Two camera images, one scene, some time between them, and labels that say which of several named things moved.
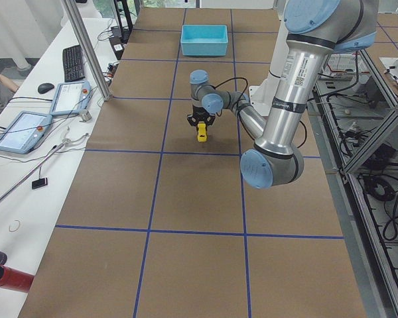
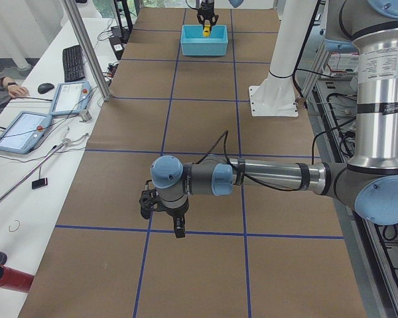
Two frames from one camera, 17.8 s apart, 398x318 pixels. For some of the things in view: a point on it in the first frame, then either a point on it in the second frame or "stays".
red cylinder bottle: x=6 y=277 stays
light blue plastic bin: x=203 y=40 stays
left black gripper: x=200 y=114 → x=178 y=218
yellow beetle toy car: x=201 y=134 → x=206 y=32
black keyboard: x=73 y=65 stays
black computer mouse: x=44 y=87 stays
